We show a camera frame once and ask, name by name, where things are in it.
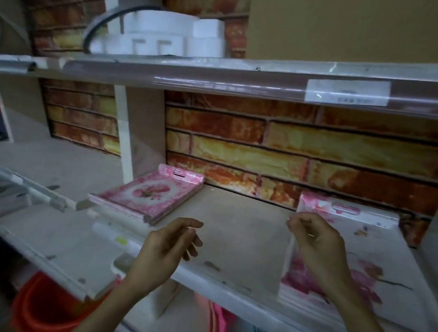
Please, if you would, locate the person's left hand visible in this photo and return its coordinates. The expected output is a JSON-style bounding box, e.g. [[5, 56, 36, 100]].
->
[[123, 212, 205, 303]]

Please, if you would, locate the pink plastic scoop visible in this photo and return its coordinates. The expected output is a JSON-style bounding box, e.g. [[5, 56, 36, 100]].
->
[[205, 301, 238, 332]]

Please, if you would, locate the white tray with pink print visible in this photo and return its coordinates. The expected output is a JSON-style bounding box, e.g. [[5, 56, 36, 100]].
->
[[276, 189, 438, 332]]

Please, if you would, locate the large plain cardboard box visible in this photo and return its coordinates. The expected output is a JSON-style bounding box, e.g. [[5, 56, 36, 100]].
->
[[244, 0, 438, 78]]

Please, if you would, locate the grey curved band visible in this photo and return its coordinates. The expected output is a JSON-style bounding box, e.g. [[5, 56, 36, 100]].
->
[[82, 0, 166, 61]]

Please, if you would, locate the stack of pink floral trays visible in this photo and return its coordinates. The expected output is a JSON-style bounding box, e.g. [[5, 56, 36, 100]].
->
[[85, 156, 207, 231]]

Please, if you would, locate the person's right hand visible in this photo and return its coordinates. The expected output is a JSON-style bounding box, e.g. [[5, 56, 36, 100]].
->
[[278, 210, 361, 303]]

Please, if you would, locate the red plastic basket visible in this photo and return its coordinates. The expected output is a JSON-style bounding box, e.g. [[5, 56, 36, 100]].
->
[[10, 267, 122, 332]]

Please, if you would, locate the round white styrofoam block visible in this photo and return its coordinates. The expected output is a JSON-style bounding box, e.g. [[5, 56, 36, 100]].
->
[[88, 5, 229, 68]]

